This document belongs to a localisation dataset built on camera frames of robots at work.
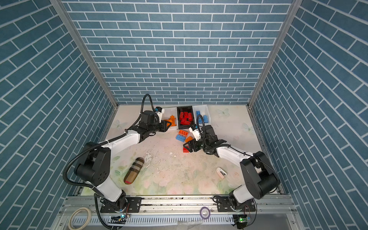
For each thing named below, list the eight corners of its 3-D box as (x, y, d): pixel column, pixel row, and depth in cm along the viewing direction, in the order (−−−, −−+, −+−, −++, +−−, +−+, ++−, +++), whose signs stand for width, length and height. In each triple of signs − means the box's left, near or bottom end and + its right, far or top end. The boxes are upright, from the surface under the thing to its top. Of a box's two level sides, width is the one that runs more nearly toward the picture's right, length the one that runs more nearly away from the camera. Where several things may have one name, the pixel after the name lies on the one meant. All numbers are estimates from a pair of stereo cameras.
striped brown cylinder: (124, 183, 83) (122, 181, 80) (138, 158, 93) (137, 156, 90) (131, 186, 82) (129, 184, 79) (145, 160, 92) (144, 158, 89)
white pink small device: (222, 180, 84) (223, 178, 82) (214, 170, 88) (215, 168, 86) (227, 176, 86) (228, 174, 84) (219, 166, 90) (220, 164, 88)
